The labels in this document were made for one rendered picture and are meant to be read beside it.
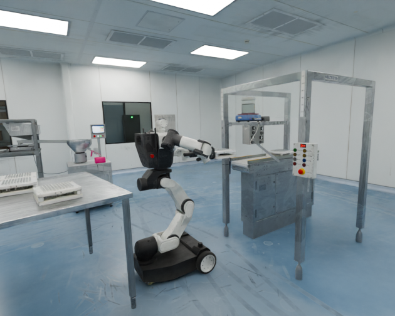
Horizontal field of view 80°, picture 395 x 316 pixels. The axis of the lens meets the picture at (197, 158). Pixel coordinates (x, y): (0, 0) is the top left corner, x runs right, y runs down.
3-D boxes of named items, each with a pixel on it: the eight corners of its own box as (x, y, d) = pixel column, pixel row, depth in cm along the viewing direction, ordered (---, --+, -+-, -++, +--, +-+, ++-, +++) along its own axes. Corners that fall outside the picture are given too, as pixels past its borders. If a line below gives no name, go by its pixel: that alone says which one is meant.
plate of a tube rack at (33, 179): (-6, 190, 159) (-7, 187, 159) (-2, 184, 179) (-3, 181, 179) (37, 184, 173) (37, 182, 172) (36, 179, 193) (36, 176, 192)
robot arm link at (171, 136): (177, 145, 177) (161, 140, 180) (179, 152, 185) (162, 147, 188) (183, 133, 183) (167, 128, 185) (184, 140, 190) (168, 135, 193)
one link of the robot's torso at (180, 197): (189, 217, 220) (157, 185, 198) (179, 212, 234) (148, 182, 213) (199, 204, 225) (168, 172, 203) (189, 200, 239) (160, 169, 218)
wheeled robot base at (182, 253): (147, 294, 185) (145, 256, 180) (128, 263, 228) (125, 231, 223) (212, 266, 220) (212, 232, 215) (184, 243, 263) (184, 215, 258)
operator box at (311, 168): (312, 179, 174) (313, 143, 170) (292, 175, 188) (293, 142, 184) (316, 177, 177) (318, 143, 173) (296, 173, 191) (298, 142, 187)
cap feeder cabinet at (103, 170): (73, 214, 365) (68, 166, 354) (71, 204, 413) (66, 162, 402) (115, 206, 397) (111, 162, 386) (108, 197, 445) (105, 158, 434)
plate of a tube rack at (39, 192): (37, 198, 139) (37, 194, 139) (32, 190, 158) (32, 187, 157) (82, 189, 155) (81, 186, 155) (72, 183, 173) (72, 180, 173)
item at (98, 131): (94, 160, 407) (90, 124, 398) (93, 160, 415) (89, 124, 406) (108, 159, 418) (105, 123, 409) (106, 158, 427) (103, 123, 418)
